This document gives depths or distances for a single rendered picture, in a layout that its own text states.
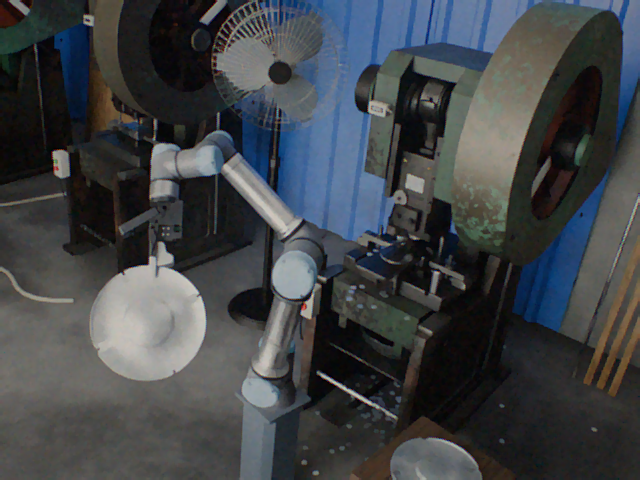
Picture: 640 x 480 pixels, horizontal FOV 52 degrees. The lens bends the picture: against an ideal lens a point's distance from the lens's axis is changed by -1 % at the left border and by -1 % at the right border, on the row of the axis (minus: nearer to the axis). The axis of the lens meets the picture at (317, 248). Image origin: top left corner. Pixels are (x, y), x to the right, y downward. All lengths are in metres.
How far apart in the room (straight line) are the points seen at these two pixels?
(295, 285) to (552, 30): 0.99
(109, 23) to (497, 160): 1.80
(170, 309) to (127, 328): 0.12
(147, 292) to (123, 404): 1.26
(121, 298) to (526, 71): 1.22
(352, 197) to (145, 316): 2.59
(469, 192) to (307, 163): 2.49
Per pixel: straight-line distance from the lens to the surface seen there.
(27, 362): 3.25
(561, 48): 1.94
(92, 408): 2.95
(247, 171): 1.87
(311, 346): 2.72
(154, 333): 1.72
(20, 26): 4.75
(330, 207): 4.31
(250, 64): 2.91
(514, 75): 1.91
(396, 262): 2.45
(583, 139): 2.19
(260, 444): 2.31
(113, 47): 3.01
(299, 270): 1.76
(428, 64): 2.34
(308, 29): 2.83
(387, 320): 2.49
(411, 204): 2.45
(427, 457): 2.28
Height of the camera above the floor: 1.93
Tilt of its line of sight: 28 degrees down
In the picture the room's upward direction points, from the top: 6 degrees clockwise
